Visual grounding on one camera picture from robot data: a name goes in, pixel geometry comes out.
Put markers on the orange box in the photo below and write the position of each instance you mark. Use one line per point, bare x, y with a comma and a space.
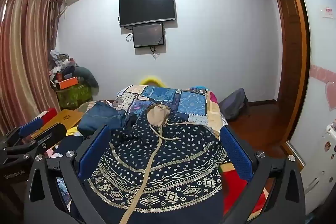
67, 83

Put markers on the navy patterned dress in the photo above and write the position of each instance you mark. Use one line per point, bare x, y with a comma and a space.
178, 161

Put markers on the blue printed bedsheet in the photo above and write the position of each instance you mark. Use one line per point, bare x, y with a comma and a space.
63, 190

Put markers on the red box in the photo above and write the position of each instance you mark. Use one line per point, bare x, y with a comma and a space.
50, 113

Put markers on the red and white label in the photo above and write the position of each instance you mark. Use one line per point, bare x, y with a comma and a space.
328, 12

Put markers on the pile of household clutter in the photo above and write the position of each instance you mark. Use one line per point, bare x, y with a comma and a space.
61, 64

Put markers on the patchwork quilt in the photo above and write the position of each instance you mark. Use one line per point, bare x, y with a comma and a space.
162, 96

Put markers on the yellow flat box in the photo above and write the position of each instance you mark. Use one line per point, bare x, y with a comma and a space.
65, 117

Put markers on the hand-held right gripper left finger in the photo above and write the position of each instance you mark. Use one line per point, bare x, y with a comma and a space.
94, 153

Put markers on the blue jeans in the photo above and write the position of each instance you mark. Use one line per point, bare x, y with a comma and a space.
101, 116

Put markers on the small black monitor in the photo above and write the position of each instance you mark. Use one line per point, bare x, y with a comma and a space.
148, 35

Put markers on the dark grey-green bag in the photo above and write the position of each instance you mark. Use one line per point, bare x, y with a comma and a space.
86, 77

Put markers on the black cloth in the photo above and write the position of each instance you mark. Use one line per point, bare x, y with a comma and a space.
131, 123

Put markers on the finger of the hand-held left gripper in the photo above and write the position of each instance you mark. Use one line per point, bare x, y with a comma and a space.
31, 124
50, 133

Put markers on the striped reddish curtain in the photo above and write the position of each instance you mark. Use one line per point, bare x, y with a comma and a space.
23, 56

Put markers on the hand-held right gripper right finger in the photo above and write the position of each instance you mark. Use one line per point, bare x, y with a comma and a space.
236, 151

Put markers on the white wardrobe door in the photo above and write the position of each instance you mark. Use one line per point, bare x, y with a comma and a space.
320, 43

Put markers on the white plastic cabinet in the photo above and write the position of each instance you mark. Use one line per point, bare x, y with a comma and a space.
320, 174

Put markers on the wall-mounted black television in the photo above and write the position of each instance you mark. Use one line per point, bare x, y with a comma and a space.
147, 7

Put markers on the grey backpack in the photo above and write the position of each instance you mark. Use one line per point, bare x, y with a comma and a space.
233, 103

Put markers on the yellow plush item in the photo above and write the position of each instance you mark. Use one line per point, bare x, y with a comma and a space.
151, 80

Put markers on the wooden door frame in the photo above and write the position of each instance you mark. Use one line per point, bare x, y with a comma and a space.
296, 56

